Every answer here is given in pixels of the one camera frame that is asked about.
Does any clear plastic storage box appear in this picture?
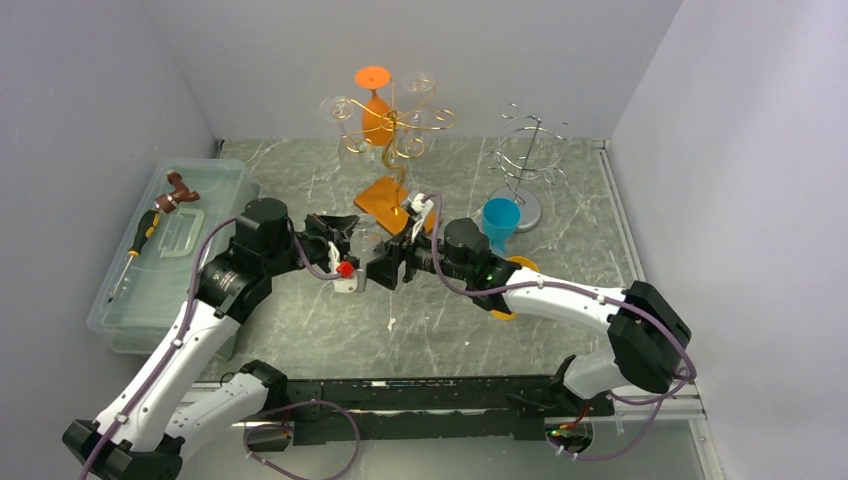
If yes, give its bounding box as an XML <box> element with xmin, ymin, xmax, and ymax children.
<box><xmin>87</xmin><ymin>158</ymin><xmax>261</xmax><ymax>355</ymax></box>

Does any black yellow screwdriver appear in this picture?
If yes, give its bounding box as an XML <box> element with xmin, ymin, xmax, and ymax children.
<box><xmin>107</xmin><ymin>209</ymin><xmax>161</xmax><ymax>303</ymax></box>

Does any yellow plastic goblet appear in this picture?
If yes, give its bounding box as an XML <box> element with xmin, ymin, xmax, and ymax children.
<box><xmin>490</xmin><ymin>256</ymin><xmax>541</xmax><ymax>323</ymax></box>

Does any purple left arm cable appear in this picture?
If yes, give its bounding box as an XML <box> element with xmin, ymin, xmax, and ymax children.
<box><xmin>78</xmin><ymin>215</ymin><xmax>361</xmax><ymax>480</ymax></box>

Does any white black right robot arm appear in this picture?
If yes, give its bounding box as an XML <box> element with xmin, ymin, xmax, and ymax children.
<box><xmin>362</xmin><ymin>218</ymin><xmax>697</xmax><ymax>415</ymax></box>

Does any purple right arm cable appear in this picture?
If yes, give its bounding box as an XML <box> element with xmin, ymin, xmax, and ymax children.
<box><xmin>423</xmin><ymin>192</ymin><xmax>698</xmax><ymax>463</ymax></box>

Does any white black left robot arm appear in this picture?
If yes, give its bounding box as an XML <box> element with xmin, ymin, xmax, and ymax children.
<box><xmin>62</xmin><ymin>198</ymin><xmax>359</xmax><ymax>479</ymax></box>

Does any clear wine glass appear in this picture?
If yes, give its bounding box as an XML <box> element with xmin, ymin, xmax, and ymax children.
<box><xmin>399</xmin><ymin>70</ymin><xmax>435</xmax><ymax>158</ymax></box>

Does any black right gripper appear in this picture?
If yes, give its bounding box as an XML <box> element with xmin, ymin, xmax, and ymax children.
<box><xmin>364</xmin><ymin>218</ymin><xmax>472</xmax><ymax>290</ymax></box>

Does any orange plastic goblet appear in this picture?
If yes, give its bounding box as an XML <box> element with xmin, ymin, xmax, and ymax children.
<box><xmin>354</xmin><ymin>65</ymin><xmax>393</xmax><ymax>147</ymax></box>

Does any gold wire glass rack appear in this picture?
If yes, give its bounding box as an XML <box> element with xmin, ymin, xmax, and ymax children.
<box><xmin>347</xmin><ymin>78</ymin><xmax>456</xmax><ymax>235</ymax></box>

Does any clear pink tinted glass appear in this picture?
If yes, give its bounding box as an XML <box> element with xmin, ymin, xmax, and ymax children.
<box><xmin>319</xmin><ymin>96</ymin><xmax>375</xmax><ymax>175</ymax></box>

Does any brown bronze faucet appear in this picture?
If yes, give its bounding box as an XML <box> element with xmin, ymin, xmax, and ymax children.
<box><xmin>154</xmin><ymin>170</ymin><xmax>201</xmax><ymax>214</ymax></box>

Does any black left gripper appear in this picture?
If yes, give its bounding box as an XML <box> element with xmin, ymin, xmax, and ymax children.
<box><xmin>263</xmin><ymin>212</ymin><xmax>357</xmax><ymax>277</ymax></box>

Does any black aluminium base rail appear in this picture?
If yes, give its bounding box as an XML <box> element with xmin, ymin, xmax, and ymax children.
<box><xmin>122</xmin><ymin>374</ymin><xmax>704</xmax><ymax>455</ymax></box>

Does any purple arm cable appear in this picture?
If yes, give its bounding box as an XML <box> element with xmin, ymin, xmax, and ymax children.
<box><xmin>423</xmin><ymin>192</ymin><xmax>698</xmax><ymax>463</ymax></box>
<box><xmin>78</xmin><ymin>215</ymin><xmax>361</xmax><ymax>480</ymax></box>

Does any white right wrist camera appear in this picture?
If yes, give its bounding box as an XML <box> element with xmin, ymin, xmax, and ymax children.
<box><xmin>401</xmin><ymin>191</ymin><xmax>435</xmax><ymax>240</ymax></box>

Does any chrome wire glass rack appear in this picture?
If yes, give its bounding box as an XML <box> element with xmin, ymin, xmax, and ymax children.
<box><xmin>484</xmin><ymin>103</ymin><xmax>567</xmax><ymax>233</ymax></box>

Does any clear small glass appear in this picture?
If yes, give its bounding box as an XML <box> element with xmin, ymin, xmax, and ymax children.
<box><xmin>350</xmin><ymin>214</ymin><xmax>385</xmax><ymax>270</ymax></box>

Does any blue plastic goblet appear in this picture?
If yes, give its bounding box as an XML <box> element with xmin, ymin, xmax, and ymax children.
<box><xmin>482</xmin><ymin>197</ymin><xmax>521</xmax><ymax>255</ymax></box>

